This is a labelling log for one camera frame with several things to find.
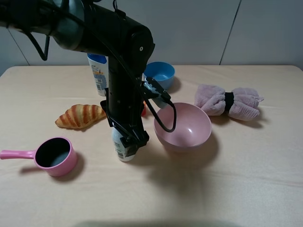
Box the blue plastic bowl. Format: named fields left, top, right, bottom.
left=143, top=61, right=175, bottom=90

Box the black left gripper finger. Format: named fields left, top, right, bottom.
left=120, top=131, right=149, bottom=157

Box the black camera cable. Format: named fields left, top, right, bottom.
left=4, top=0, right=177, bottom=133

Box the pink saucepan with handle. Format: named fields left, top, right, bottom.
left=0, top=137, right=78, bottom=177

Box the pink plastic bowl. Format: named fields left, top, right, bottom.
left=154, top=103, right=212, bottom=152

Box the toy croissant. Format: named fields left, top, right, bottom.
left=55, top=104, right=106, bottom=130

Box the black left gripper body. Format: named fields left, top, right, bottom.
left=100, top=70, right=144, bottom=136

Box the toy french fries red box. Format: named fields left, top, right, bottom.
left=141, top=101, right=146, bottom=117

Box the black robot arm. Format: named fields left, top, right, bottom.
left=0, top=0, right=155, bottom=156

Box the pink rolled towel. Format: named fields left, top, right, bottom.
left=194, top=84, right=264, bottom=121

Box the white yogurt drink bottle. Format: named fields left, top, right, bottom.
left=112, top=127, right=135, bottom=162

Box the blue white shampoo bottle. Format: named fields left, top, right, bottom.
left=87, top=53, right=108, bottom=96

